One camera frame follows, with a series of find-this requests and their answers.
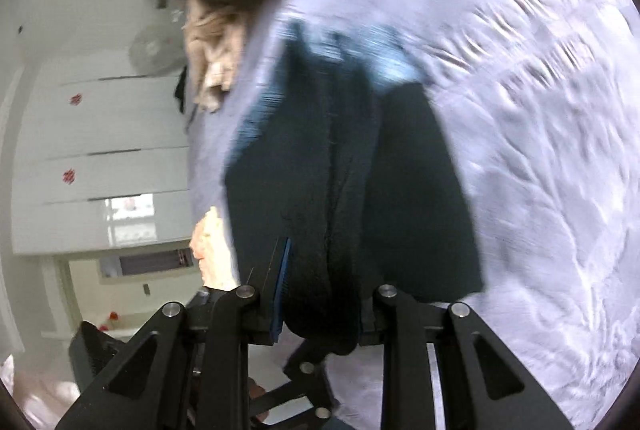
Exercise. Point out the black pants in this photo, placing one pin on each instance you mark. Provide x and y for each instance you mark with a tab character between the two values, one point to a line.
350	185

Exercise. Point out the person's left hand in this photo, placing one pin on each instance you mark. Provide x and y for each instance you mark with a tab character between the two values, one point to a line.
256	390

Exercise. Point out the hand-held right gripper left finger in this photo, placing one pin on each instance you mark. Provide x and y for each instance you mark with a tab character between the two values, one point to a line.
280	295

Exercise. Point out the pale pink cloth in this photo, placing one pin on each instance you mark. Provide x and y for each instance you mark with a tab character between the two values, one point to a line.
35	395

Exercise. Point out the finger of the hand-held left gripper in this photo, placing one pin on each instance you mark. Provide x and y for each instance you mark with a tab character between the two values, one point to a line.
307	377

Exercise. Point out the white wardrobe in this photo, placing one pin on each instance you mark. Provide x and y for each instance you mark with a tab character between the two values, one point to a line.
100	134

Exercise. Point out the peach orange cloth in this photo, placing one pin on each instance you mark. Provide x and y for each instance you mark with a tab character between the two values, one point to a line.
215	250

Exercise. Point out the bed with lavender bedspread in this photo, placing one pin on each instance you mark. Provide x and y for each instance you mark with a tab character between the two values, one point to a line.
525	109

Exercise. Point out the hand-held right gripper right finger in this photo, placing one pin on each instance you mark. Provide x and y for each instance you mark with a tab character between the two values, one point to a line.
400	335

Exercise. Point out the white standing fan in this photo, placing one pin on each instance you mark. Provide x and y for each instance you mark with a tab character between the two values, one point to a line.
150	49

